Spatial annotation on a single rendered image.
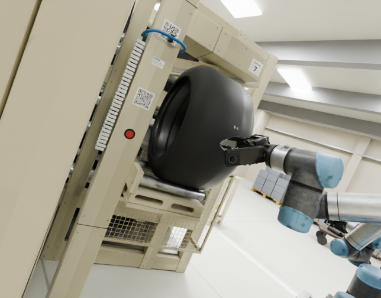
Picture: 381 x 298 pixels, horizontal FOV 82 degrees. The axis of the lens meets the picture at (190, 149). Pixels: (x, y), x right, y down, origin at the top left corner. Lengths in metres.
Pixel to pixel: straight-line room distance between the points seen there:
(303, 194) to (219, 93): 0.51
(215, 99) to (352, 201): 0.54
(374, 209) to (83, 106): 0.65
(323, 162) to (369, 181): 10.35
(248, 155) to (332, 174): 0.21
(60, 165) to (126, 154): 0.81
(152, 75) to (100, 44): 0.81
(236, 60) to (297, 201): 1.06
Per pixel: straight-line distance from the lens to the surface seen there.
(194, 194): 1.06
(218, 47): 1.40
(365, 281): 1.21
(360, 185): 10.91
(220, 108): 0.88
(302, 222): 0.58
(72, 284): 1.29
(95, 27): 0.18
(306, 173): 0.57
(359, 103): 6.81
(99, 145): 0.99
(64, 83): 0.18
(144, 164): 1.23
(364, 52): 4.79
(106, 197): 1.05
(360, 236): 1.26
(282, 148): 0.62
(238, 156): 0.63
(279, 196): 8.42
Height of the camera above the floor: 1.17
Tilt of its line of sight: 4 degrees down
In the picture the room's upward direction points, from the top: 23 degrees clockwise
